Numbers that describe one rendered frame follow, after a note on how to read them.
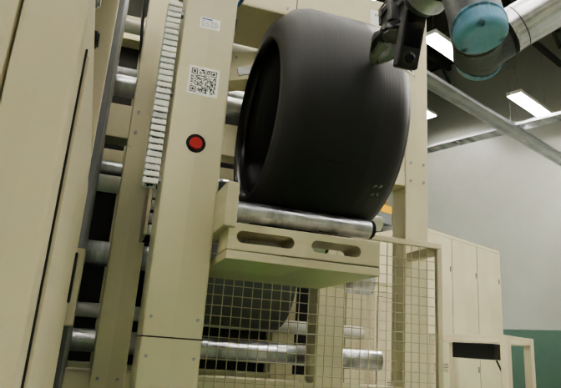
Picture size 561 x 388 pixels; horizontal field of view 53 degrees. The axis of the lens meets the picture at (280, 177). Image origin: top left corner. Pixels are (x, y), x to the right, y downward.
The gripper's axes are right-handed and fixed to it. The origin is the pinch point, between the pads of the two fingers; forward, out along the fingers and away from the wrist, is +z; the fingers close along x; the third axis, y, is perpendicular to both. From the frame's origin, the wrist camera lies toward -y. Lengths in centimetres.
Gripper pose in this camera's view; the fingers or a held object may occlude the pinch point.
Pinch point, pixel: (375, 62)
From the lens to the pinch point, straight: 131.5
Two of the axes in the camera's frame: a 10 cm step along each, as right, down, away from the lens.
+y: 0.3, -9.1, 4.0
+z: -3.2, 3.7, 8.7
